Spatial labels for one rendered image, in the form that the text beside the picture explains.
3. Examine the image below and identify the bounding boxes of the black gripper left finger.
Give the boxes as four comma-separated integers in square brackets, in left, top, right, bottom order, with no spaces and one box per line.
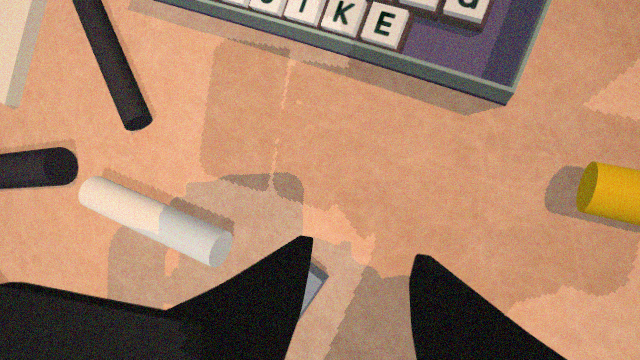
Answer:
[0,236,313,360]

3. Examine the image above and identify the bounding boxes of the yellow cylinder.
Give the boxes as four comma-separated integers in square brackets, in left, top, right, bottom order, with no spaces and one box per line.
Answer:
[576,162,640,226]

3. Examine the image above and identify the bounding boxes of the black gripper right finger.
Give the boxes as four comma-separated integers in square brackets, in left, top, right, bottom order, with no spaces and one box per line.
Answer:
[409,253,567,360]

